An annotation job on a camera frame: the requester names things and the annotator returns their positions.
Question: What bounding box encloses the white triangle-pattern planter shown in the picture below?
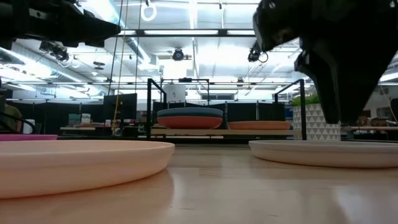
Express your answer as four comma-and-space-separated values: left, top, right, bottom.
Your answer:
292, 103, 341, 141

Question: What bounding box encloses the white chair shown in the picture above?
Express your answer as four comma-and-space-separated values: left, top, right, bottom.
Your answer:
23, 119, 35, 134

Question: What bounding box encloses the black monitor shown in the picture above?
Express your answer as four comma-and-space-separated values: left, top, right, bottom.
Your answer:
103, 93, 137, 122

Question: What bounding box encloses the green plant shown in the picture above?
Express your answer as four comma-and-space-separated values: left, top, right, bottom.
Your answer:
292, 94, 321, 106

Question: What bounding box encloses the blue plate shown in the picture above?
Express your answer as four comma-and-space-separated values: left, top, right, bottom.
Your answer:
157, 107, 224, 119

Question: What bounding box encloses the red-orange plate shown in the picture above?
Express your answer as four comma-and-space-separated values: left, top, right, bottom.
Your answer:
157, 116, 224, 130

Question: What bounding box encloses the black overhead frame bar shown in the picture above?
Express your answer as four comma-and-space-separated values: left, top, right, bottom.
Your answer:
114, 29, 257, 38

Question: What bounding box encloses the yellow hanging cord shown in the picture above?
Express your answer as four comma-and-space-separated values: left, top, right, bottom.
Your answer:
111, 0, 130, 133

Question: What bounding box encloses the round black overhead camera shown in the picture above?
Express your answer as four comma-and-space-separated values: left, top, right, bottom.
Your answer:
172, 48, 186, 62

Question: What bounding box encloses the white hanging ring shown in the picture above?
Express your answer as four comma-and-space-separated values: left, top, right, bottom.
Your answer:
140, 0, 157, 22

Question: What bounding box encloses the magenta plate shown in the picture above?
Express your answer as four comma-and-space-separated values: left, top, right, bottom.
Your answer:
0, 134, 58, 142

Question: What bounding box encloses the person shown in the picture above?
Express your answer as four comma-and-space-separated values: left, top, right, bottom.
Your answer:
357, 114, 371, 127
0, 104, 24, 133

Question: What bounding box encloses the black camera with cable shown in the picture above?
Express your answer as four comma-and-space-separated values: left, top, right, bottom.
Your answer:
248, 40, 269, 63

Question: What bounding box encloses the black ceiling camera cluster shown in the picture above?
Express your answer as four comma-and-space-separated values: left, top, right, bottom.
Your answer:
39, 41, 70, 62

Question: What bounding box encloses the black hanging cable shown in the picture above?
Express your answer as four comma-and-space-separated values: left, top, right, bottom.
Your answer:
107, 0, 124, 94

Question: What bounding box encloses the black wire dish rack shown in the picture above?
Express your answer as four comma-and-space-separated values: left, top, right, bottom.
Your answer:
146, 78, 308, 144

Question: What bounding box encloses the background wooden table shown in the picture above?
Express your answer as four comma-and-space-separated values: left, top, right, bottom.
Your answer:
60, 126, 97, 131

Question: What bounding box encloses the black partition panel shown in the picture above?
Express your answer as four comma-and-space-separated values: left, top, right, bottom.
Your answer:
37, 102, 105, 134
226, 102, 285, 122

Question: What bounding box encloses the curved black cable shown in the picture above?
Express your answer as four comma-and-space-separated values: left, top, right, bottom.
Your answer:
0, 111, 37, 134

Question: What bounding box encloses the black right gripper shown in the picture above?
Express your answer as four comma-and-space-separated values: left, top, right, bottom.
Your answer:
253, 0, 398, 124

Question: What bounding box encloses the cream white plate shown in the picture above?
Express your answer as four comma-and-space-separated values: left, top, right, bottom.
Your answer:
248, 139, 398, 169

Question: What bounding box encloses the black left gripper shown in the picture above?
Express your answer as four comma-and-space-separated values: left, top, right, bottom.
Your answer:
0, 0, 121, 50

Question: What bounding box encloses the background wooden desk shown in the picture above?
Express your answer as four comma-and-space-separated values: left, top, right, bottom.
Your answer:
341, 126, 398, 131

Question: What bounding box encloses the peach plate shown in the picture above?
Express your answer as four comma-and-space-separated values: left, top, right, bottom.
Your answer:
0, 139, 175, 200

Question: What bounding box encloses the teal box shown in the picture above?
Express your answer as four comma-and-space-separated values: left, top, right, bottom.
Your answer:
68, 113, 81, 127

